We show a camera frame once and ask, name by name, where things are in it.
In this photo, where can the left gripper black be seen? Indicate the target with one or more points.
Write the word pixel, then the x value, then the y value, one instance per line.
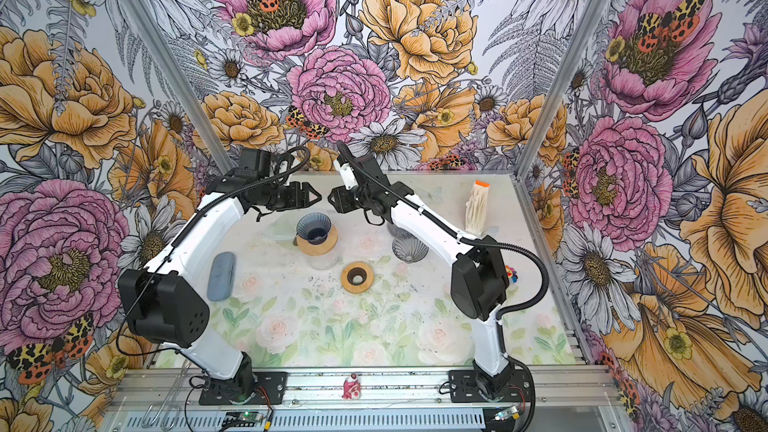
pixel 299 199

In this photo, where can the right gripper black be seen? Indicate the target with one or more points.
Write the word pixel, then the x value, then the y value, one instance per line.
pixel 342 203

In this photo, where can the blue glass dripper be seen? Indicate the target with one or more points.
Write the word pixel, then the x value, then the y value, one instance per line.
pixel 314 228

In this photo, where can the wooden dripper ring stand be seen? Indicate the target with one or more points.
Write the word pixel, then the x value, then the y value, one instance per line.
pixel 309 249

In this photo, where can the orange coffee filter pack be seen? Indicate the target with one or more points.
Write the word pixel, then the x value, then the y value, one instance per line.
pixel 476 208

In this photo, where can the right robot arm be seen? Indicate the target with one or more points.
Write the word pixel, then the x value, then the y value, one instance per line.
pixel 478 276

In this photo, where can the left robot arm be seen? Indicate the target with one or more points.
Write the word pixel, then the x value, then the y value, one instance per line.
pixel 160 300

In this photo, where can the grey ribbed glass dripper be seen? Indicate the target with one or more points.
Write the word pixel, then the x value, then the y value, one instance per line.
pixel 409 249

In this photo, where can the grey blue oval case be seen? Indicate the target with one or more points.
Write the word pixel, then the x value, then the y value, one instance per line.
pixel 221 277

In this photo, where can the colourful small toy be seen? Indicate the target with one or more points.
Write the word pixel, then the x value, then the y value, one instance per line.
pixel 512 274

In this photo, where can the pink small figurine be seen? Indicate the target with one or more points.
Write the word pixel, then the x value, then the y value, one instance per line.
pixel 351 387

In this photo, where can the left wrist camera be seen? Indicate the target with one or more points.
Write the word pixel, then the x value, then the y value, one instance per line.
pixel 255 163

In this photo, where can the clear glass carafe wooden handle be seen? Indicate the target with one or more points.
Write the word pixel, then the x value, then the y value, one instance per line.
pixel 326 261

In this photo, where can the aluminium corner post left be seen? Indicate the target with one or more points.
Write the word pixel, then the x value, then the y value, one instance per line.
pixel 150 32

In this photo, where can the aluminium corner post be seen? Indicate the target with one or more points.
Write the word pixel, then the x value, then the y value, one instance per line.
pixel 150 32
pixel 579 41

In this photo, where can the aluminium front rail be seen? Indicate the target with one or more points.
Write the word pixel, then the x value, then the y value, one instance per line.
pixel 542 398

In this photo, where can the aluminium corner post right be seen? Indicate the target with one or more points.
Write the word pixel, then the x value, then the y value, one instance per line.
pixel 579 41

